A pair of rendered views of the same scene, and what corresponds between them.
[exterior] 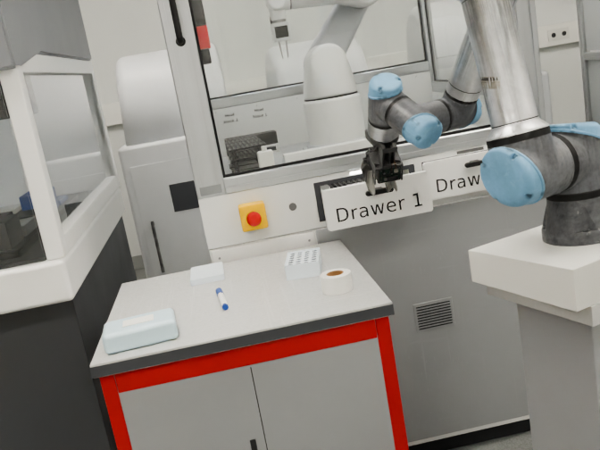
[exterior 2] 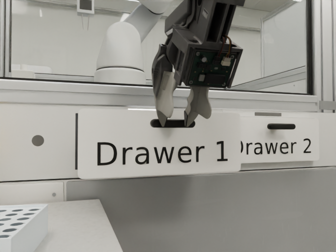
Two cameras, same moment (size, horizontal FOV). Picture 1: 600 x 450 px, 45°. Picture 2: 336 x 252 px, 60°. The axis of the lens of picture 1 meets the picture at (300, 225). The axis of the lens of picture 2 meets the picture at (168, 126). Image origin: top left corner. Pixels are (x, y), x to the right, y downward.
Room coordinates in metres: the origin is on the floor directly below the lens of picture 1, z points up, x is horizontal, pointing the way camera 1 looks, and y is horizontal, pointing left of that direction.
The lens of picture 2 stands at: (1.38, -0.10, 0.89)
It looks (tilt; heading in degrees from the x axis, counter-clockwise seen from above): 1 degrees up; 347
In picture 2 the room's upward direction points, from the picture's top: straight up
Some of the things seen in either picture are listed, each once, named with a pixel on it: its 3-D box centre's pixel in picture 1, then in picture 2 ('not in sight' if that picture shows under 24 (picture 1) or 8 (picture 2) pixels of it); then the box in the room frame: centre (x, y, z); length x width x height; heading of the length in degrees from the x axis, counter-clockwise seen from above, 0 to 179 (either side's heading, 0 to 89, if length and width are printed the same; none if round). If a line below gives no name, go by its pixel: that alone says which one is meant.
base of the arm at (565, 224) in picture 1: (579, 212); not in sight; (1.38, -0.55, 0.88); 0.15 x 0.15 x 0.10
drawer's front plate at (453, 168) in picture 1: (473, 172); (270, 139); (2.02, -0.52, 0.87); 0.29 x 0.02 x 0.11; 95
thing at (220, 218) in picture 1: (347, 169); (125, 137); (2.48, -0.20, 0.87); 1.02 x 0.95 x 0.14; 95
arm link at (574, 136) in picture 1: (570, 154); not in sight; (1.38, -0.54, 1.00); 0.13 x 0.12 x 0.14; 122
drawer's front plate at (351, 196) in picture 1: (378, 200); (165, 142); (1.87, -0.22, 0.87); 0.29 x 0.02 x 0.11; 95
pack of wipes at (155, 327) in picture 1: (140, 329); not in sight; (1.43, 0.37, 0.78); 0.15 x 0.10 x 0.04; 100
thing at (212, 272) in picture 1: (207, 273); not in sight; (1.83, 0.26, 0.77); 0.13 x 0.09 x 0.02; 6
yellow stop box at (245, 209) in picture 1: (253, 216); not in sight; (1.95, 0.12, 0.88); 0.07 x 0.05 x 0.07; 95
